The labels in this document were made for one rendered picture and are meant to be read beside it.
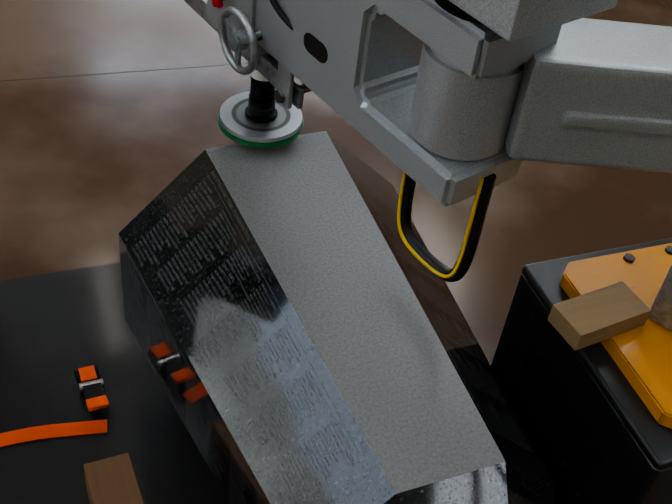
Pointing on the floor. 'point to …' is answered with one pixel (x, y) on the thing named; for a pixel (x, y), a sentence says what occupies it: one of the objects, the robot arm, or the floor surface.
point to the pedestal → (579, 401)
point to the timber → (112, 481)
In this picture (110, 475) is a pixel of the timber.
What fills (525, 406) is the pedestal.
